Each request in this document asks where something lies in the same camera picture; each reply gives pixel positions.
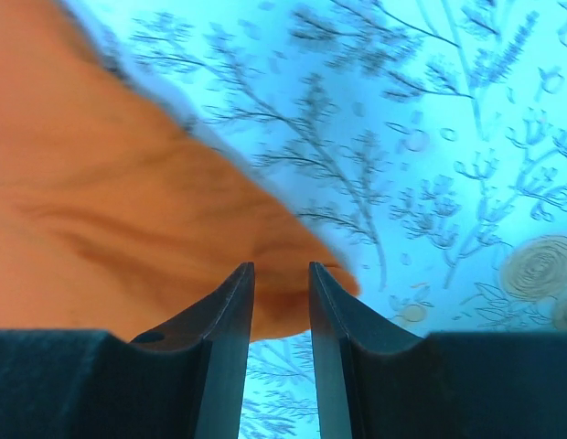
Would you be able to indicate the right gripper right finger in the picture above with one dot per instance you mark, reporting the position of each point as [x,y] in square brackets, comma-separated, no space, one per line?
[375,379]

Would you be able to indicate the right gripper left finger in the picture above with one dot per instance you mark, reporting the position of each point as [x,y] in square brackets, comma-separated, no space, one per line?
[181,379]

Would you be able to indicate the orange t shirt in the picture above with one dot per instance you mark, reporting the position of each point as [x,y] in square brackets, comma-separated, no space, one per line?
[113,217]

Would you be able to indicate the floral patterned table cloth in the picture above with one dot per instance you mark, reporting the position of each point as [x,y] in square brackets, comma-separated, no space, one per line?
[424,141]

